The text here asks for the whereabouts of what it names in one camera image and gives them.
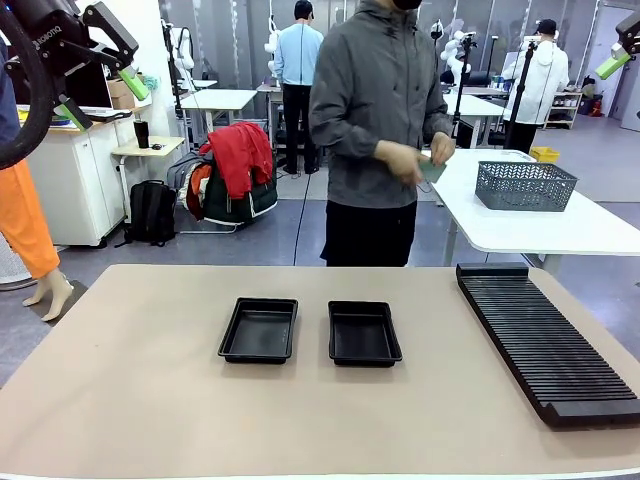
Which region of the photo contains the green perforated circuit board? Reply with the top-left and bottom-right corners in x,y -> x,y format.
418,155 -> 448,185

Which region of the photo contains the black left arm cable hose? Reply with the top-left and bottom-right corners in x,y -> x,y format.
0,0 -> 54,171

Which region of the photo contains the black tripod stand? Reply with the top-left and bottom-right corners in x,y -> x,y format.
503,39 -> 539,150

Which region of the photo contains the grey plastic basket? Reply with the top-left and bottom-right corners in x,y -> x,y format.
474,160 -> 580,212

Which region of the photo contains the white office desk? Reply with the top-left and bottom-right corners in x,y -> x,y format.
442,92 -> 506,149
179,88 -> 259,146

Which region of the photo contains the grey bag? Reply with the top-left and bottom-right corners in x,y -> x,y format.
167,152 -> 211,201

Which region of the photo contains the person in grey jacket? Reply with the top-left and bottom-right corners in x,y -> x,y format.
308,0 -> 456,268

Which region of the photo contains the black slotted board rack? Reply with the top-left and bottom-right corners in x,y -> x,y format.
455,262 -> 640,429

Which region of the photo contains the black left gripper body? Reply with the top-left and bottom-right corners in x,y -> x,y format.
4,0 -> 86,94

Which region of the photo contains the white rounded table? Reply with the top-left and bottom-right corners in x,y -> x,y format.
422,148 -> 640,274

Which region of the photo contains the wooden shelf unit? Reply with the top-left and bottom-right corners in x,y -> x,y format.
544,91 -> 584,130

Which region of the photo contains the black keyboard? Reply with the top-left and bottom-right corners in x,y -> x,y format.
84,108 -> 132,122

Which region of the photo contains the dark green jacket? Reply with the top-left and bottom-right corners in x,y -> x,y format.
202,167 -> 279,227

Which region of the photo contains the black backpack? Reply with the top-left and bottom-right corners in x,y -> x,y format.
115,179 -> 177,248

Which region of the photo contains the black plastic ESD tray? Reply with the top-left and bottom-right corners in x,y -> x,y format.
217,297 -> 300,365
327,299 -> 404,368

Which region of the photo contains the person's right forearm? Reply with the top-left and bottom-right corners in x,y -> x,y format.
308,107 -> 389,161

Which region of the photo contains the small wooden side table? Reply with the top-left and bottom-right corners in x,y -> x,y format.
110,135 -> 186,221

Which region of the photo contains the white cabinet with wooden top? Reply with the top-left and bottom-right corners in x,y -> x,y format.
24,117 -> 136,249

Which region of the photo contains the orange and white garment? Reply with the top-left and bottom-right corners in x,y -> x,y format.
185,162 -> 214,221

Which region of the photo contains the red jacket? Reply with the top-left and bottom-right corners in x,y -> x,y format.
199,122 -> 275,200

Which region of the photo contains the person's left forearm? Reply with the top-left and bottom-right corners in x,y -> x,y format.
422,99 -> 454,144

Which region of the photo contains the metal frame workbench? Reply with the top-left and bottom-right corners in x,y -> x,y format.
257,82 -> 286,151

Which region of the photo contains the person's right hand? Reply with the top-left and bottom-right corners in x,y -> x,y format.
375,139 -> 424,187

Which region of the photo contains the black computer monitor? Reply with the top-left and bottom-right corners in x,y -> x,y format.
64,62 -> 114,109

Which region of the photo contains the man in blue shirt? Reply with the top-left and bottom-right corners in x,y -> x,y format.
273,0 -> 325,175

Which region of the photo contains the mannequin with orange trousers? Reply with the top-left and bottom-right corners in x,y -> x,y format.
0,37 -> 76,322

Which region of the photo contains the person's left hand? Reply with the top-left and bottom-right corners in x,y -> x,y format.
429,132 -> 456,166

